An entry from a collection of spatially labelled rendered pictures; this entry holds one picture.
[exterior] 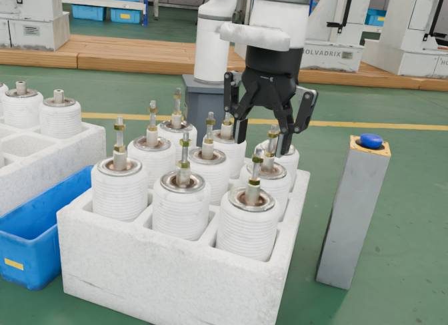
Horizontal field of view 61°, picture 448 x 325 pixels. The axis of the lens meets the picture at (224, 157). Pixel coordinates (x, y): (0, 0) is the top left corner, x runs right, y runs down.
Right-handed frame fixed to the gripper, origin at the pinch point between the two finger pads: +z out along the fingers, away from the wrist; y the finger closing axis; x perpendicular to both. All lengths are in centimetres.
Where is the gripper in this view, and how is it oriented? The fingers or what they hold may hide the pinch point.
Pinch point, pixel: (260, 141)
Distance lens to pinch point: 56.2
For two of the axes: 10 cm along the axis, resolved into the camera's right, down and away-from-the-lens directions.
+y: -8.2, -3.1, 4.7
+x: -5.6, 2.9, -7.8
